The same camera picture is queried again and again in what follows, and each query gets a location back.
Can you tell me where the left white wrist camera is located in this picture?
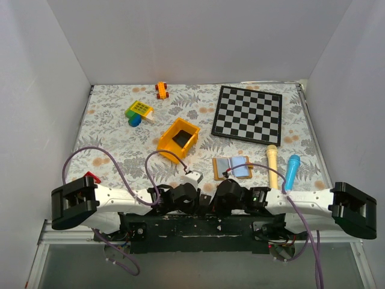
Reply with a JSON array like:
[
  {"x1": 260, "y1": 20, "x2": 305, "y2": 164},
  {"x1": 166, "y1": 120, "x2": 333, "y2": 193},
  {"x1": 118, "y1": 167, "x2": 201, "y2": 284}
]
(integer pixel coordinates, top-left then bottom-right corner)
[{"x1": 182, "y1": 170, "x2": 203, "y2": 190}]

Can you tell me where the black white chessboard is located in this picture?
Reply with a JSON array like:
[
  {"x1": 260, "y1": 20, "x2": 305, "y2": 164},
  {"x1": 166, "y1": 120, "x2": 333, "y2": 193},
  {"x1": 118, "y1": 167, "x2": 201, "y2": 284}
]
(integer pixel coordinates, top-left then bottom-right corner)
[{"x1": 211, "y1": 85, "x2": 283, "y2": 146}]

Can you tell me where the dark credit card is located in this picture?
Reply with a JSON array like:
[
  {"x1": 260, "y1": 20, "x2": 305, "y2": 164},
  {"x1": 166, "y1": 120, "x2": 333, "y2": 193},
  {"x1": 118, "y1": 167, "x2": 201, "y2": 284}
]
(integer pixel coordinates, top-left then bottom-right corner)
[
  {"x1": 199, "y1": 194, "x2": 211, "y2": 214},
  {"x1": 172, "y1": 130, "x2": 192, "y2": 149}
]

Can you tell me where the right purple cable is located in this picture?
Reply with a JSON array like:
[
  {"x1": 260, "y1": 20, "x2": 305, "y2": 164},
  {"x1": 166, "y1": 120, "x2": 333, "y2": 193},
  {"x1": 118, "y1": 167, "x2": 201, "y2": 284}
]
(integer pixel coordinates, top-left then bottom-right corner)
[{"x1": 222, "y1": 164, "x2": 325, "y2": 289}]

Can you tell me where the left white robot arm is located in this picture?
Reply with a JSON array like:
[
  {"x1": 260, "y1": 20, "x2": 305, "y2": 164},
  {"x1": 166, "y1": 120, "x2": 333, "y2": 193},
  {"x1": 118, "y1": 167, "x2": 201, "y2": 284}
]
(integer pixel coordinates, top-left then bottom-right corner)
[{"x1": 51, "y1": 171, "x2": 203, "y2": 241}]

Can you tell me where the red toy block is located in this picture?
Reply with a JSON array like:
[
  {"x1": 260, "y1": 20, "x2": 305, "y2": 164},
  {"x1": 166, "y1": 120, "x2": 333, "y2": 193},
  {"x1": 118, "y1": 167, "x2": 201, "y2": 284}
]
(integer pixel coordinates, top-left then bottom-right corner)
[{"x1": 84, "y1": 172, "x2": 101, "y2": 184}]

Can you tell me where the blue toy microphone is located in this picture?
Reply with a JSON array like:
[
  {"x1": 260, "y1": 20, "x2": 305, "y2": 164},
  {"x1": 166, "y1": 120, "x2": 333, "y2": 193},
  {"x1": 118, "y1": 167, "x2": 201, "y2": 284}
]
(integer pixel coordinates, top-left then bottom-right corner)
[{"x1": 285, "y1": 155, "x2": 301, "y2": 191}]

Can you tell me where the yellow plastic bin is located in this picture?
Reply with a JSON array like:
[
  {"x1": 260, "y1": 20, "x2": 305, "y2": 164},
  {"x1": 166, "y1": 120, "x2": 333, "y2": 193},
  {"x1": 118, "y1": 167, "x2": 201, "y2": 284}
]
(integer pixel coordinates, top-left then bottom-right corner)
[{"x1": 157, "y1": 117, "x2": 200, "y2": 160}]

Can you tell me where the tan leather card holder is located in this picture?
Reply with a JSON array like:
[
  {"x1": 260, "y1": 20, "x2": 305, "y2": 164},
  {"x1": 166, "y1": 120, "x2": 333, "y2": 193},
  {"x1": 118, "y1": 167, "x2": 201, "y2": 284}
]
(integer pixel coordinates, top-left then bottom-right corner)
[{"x1": 212, "y1": 156, "x2": 252, "y2": 181}]

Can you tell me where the beige toy microphone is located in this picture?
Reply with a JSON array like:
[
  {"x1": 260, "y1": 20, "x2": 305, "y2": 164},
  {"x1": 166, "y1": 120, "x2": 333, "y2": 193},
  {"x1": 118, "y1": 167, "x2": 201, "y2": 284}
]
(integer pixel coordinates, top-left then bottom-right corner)
[{"x1": 266, "y1": 144, "x2": 279, "y2": 189}]

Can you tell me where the floral table mat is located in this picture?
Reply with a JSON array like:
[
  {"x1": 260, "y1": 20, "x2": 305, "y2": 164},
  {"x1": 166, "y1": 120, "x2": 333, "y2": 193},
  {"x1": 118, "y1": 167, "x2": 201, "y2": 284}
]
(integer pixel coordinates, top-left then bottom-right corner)
[{"x1": 66, "y1": 83, "x2": 331, "y2": 194}]

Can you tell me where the orange toy car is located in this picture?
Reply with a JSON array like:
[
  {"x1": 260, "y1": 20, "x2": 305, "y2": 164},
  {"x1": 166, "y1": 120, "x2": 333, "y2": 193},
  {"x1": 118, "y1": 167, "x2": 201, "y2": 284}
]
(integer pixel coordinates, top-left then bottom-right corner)
[{"x1": 155, "y1": 81, "x2": 169, "y2": 99}]

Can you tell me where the yellow green toy block house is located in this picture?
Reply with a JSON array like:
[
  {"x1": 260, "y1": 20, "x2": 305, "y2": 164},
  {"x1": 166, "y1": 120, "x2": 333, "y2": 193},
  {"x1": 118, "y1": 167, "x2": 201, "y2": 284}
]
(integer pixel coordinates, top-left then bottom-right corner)
[{"x1": 125, "y1": 101, "x2": 155, "y2": 127}]

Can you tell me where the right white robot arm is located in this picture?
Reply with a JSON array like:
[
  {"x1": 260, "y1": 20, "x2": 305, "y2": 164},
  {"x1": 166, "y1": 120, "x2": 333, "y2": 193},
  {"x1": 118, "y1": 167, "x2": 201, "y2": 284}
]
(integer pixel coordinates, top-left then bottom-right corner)
[{"x1": 213, "y1": 179, "x2": 377, "y2": 240}]

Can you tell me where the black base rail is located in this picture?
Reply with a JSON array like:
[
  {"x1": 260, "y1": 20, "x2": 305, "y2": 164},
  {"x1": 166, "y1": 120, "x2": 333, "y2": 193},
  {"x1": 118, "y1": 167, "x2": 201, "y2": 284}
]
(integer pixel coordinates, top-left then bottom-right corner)
[{"x1": 90, "y1": 210, "x2": 307, "y2": 255}]

